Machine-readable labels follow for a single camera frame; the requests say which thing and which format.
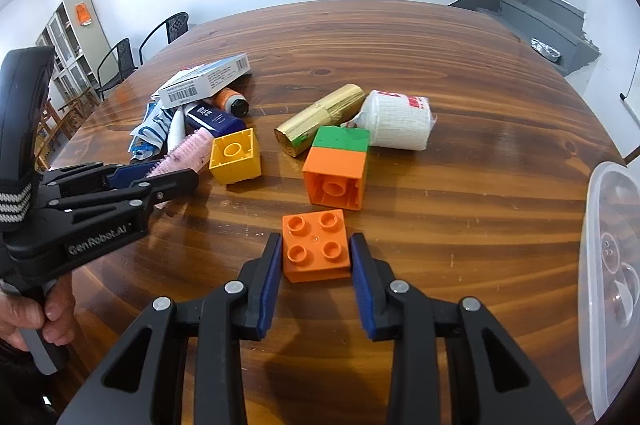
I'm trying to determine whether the white bandage roll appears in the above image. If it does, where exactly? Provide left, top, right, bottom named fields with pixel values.
left=345, top=90, right=438, bottom=152

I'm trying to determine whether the person's left hand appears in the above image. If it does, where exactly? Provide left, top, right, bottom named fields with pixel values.
left=0, top=277, right=76, bottom=353

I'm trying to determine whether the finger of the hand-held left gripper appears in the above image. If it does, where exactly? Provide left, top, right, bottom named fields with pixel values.
left=47, top=168, right=200, bottom=231
left=42, top=161, right=162, bottom=201

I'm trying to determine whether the orange and green toy brick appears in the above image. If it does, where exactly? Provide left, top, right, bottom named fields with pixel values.
left=302, top=125, right=371, bottom=211

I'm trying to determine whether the dark blue bottle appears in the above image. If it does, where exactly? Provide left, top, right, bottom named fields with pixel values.
left=184, top=102, right=247, bottom=137

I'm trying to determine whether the orange tube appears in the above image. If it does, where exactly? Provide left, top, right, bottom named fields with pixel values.
left=212, top=88, right=250, bottom=116

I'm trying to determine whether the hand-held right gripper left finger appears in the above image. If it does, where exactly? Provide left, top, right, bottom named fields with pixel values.
left=56, top=232, right=285, bottom=425

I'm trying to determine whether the white packet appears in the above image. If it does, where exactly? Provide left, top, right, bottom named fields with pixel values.
left=166, top=108, right=187, bottom=152

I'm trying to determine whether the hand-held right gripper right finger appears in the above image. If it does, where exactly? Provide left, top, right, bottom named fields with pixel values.
left=349, top=232, right=576, bottom=425

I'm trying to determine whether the small orange toy brick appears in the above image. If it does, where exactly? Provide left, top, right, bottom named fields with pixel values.
left=281, top=209, right=352, bottom=283

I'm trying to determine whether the glass door cabinet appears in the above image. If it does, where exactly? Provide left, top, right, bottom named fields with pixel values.
left=35, top=0, right=112, bottom=106

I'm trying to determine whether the black metal chair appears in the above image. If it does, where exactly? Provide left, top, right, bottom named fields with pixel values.
left=139, top=12, right=190, bottom=66
left=95, top=38, right=138, bottom=101

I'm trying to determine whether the blue white tube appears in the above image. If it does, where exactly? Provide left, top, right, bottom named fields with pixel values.
left=129, top=100, right=176, bottom=162

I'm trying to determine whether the white and blue carton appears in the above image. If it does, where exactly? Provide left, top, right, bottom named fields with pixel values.
left=157, top=54, right=252, bottom=109

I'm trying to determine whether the wooden chair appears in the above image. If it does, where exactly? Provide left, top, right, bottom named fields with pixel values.
left=32, top=90, right=101, bottom=171

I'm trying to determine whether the grey staircase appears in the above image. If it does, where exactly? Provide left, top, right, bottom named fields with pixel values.
left=447, top=0, right=601, bottom=78

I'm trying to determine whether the pink hair roller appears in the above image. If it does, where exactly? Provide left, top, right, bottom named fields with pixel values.
left=144, top=128, right=216, bottom=210

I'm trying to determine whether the gold foil roll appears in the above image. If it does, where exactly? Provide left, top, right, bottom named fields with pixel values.
left=273, top=84, right=366, bottom=157

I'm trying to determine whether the yellow toy brick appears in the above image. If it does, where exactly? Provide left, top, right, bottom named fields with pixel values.
left=208, top=128, right=262, bottom=185

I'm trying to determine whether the foil bowl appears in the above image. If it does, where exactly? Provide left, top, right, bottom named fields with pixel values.
left=531, top=38, right=562, bottom=63

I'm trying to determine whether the clear plastic bowl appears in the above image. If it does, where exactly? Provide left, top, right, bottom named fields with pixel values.
left=579, top=161, right=640, bottom=421

